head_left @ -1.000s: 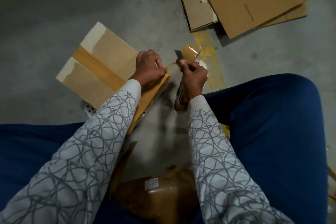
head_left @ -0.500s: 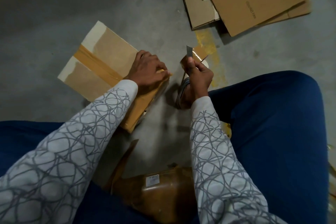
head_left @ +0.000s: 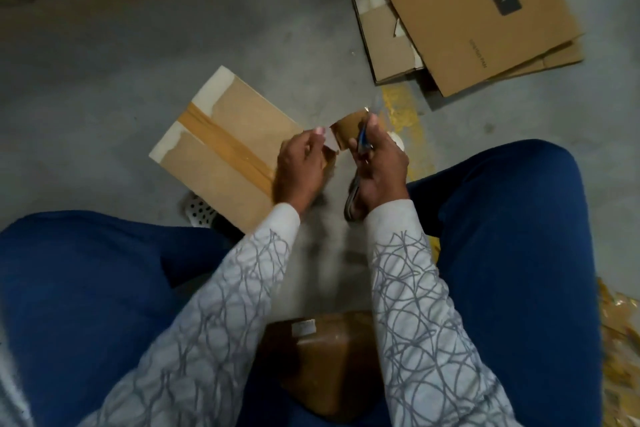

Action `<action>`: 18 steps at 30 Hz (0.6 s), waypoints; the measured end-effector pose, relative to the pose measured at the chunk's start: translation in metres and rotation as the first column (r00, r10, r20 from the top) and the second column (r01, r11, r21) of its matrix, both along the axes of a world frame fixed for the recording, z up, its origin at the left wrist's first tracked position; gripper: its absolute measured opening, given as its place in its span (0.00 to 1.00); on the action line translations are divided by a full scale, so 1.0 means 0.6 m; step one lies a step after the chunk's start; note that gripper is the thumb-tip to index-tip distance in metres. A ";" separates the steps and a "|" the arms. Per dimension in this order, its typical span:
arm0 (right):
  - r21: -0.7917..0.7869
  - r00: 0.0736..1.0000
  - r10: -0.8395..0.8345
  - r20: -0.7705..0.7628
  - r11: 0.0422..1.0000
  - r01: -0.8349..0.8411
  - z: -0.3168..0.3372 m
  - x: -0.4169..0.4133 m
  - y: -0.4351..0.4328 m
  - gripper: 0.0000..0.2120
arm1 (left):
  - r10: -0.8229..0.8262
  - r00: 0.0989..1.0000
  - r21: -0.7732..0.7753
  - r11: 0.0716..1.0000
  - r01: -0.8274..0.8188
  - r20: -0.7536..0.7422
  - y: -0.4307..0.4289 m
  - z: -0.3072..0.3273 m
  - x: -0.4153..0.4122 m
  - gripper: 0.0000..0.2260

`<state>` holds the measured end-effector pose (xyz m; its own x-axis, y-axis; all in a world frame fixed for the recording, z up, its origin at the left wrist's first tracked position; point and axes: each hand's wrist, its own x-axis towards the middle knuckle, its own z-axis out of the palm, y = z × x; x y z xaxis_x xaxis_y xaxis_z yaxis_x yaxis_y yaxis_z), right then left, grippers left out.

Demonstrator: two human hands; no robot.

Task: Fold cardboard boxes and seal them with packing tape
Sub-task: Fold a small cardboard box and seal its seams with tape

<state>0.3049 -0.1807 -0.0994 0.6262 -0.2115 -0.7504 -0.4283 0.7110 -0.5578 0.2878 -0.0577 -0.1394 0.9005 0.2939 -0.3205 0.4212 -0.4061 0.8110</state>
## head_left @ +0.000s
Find blue-handled cutter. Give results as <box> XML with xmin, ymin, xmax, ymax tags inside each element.
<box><xmin>356</xmin><ymin>109</ymin><xmax>374</xmax><ymax>159</ymax></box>

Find person's blue trousers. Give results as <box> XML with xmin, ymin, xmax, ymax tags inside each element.
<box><xmin>0</xmin><ymin>138</ymin><xmax>606</xmax><ymax>427</ymax></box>

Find brown plastic-wrapped stool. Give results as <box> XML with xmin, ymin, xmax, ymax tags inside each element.
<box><xmin>262</xmin><ymin>312</ymin><xmax>387</xmax><ymax>421</ymax></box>

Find person's white clog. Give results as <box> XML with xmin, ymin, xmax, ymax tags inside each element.
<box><xmin>343</xmin><ymin>131</ymin><xmax>407</xmax><ymax>224</ymax></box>
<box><xmin>182</xmin><ymin>191</ymin><xmax>221</xmax><ymax>231</ymax></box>

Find person's right hand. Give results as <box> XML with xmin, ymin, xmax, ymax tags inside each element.
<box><xmin>345</xmin><ymin>113</ymin><xmax>411</xmax><ymax>218</ymax></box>

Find crumpled brown tape scraps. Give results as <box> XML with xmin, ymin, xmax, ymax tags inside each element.
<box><xmin>597</xmin><ymin>276</ymin><xmax>640</xmax><ymax>427</ymax></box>

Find person's right forearm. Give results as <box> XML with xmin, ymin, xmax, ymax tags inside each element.
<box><xmin>363</xmin><ymin>198</ymin><xmax>521</xmax><ymax>427</ymax></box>

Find person's left forearm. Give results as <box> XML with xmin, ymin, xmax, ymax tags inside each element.
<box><xmin>80</xmin><ymin>201</ymin><xmax>301</xmax><ymax>427</ymax></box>

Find large flat black-label cardboard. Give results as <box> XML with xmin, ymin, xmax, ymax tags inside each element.
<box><xmin>358</xmin><ymin>0</ymin><xmax>584</xmax><ymax>99</ymax></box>

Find small cardboard box being taped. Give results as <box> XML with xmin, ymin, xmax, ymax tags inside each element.
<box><xmin>338</xmin><ymin>0</ymin><xmax>427</xmax><ymax>85</ymax></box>

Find person's right white clog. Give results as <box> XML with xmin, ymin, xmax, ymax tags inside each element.
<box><xmin>343</xmin><ymin>131</ymin><xmax>407</xmax><ymax>224</ymax></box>

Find flat brown cardboard sheet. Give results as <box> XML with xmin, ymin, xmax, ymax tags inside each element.
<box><xmin>500</xmin><ymin>38</ymin><xmax>586</xmax><ymax>81</ymax></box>

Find small brown cardboard box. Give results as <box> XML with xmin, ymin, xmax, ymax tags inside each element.
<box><xmin>148</xmin><ymin>65</ymin><xmax>337</xmax><ymax>235</ymax></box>

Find brown packing tape roll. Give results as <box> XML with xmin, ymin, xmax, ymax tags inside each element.
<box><xmin>330</xmin><ymin>108</ymin><xmax>371</xmax><ymax>153</ymax></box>

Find person's left hand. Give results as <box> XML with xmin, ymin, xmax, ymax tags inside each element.
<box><xmin>272</xmin><ymin>126</ymin><xmax>331</xmax><ymax>218</ymax></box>

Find person's left white clog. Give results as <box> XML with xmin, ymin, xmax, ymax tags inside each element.
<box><xmin>182</xmin><ymin>191</ymin><xmax>221</xmax><ymax>231</ymax></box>

